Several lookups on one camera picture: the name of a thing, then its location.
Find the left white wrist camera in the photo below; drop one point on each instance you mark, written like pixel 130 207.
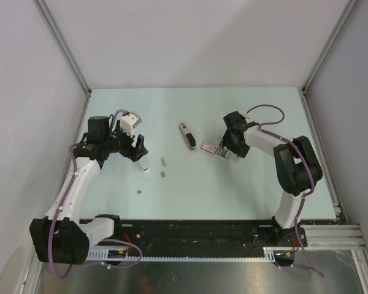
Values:
pixel 129 122

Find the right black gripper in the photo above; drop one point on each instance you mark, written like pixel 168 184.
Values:
pixel 241 151

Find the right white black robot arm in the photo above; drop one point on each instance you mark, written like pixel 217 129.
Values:
pixel 297 166

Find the aluminium frame rails right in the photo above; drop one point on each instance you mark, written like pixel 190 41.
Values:
pixel 336 237

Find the red white staple box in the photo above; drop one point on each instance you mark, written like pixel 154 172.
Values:
pixel 215 149

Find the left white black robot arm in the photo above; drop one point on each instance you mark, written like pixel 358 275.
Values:
pixel 60 237

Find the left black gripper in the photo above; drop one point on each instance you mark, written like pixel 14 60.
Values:
pixel 129 152

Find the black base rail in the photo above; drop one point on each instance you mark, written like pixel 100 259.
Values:
pixel 213 239

